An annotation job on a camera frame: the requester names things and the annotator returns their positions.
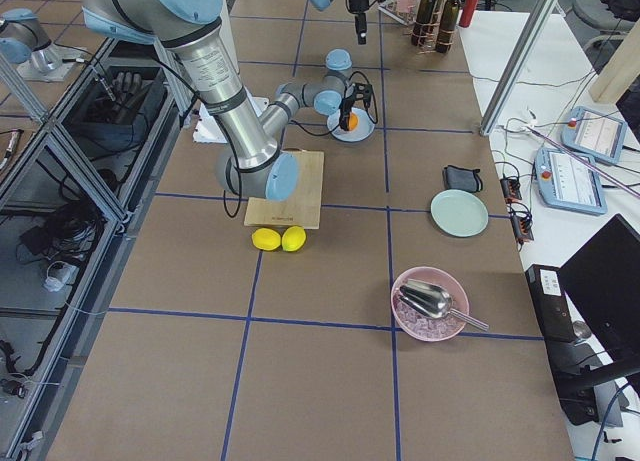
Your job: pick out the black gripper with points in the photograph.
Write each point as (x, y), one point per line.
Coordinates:
(345, 106)

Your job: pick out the orange fruit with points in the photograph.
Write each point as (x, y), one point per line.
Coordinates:
(352, 122)

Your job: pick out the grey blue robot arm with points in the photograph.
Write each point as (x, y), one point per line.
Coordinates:
(254, 164)

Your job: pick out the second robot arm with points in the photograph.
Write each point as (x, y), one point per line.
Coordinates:
(23, 39)

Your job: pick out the white blue plate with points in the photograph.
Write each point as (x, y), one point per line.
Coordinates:
(363, 129)

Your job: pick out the light green plate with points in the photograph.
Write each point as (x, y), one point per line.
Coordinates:
(459, 213)

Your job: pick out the dark wine bottle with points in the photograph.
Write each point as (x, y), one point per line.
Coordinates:
(447, 26)
(422, 19)

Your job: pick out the dark grey folded cloth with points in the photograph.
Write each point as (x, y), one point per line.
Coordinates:
(463, 179)

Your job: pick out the wooden cutting board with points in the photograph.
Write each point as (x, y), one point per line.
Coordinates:
(302, 207)

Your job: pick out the red bottle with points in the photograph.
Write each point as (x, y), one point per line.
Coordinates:
(468, 10)

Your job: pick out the yellow lemon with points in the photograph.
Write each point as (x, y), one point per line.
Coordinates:
(266, 239)
(293, 239)

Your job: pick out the metal scoop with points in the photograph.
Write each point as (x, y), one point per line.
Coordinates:
(435, 302)

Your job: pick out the teach pendant tablet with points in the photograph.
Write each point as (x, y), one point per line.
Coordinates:
(565, 182)
(594, 133)

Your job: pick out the pink bowl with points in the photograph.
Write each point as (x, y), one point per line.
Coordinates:
(434, 276)

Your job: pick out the clear ice cubes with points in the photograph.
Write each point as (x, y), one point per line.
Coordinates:
(422, 327)

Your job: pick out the black computer monitor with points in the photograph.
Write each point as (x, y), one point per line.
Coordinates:
(602, 281)

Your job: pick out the black desktop box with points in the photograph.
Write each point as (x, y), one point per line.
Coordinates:
(583, 383)

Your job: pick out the copper wire bottle rack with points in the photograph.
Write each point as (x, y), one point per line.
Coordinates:
(429, 44)

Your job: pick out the hanging black camera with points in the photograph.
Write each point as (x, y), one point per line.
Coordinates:
(358, 9)

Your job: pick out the aluminium frame post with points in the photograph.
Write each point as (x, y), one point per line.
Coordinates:
(530, 33)

